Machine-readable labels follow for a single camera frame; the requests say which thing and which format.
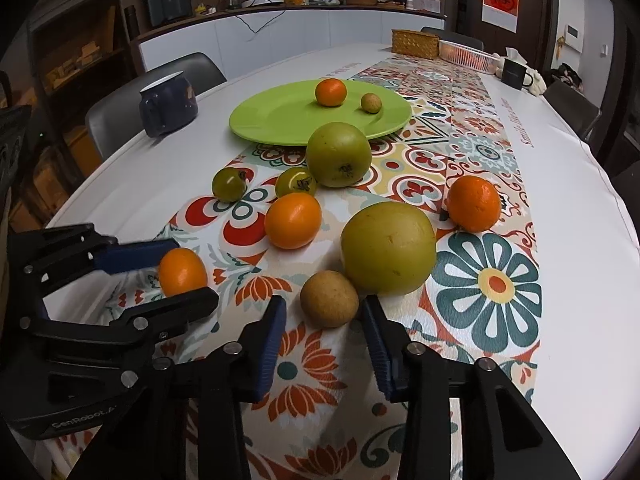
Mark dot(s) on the small brown sapodilla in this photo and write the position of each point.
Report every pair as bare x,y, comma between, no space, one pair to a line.
371,103

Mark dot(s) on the patterned table runner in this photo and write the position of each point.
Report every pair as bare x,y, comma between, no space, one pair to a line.
480,280

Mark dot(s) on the smooth orange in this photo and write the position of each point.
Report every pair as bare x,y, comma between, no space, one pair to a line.
293,220
182,272

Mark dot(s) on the dark brown door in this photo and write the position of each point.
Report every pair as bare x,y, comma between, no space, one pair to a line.
535,10

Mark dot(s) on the grey chair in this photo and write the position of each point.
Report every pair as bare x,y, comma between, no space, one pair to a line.
465,39
200,72
570,105

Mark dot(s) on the white plastic basket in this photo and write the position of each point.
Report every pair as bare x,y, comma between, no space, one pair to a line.
470,56

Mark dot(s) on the large green apple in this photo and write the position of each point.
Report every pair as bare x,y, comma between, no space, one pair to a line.
388,249

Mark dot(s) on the white base cabinets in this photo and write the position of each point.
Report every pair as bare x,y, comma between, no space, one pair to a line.
300,40

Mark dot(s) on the dark bag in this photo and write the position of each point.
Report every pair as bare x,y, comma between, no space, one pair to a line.
567,77

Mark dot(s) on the bumpy orange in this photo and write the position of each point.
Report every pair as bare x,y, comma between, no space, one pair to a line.
473,203

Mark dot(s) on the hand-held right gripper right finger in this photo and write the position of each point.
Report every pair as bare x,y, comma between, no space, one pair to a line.
381,355

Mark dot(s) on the white intercom panel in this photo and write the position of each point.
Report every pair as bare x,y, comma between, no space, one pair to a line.
572,38

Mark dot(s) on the door lock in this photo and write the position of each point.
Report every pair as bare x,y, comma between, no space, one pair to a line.
461,10

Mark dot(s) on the small green tomato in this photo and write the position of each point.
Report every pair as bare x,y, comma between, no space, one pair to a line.
296,182
229,184

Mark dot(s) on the black mug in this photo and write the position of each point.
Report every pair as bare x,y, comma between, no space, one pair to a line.
514,74

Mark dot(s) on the white tissue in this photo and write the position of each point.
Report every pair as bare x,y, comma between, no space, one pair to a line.
515,54

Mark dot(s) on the small orange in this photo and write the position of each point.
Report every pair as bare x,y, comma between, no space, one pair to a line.
330,92

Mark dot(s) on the wicker box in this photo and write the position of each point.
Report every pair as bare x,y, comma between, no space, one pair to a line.
415,43

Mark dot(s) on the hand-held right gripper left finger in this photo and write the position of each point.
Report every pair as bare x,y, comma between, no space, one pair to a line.
267,350

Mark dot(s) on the green plate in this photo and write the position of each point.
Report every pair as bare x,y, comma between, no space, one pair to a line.
280,115

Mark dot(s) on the dark wooden shelving unit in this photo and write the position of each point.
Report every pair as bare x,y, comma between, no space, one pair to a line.
75,75

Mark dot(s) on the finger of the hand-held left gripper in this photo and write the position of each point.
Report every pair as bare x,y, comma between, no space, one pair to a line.
175,310
135,256

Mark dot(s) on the navy blue mug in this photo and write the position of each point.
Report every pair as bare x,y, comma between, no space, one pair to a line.
167,105

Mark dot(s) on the dark thermos bottle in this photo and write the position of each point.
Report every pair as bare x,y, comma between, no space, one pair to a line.
131,22

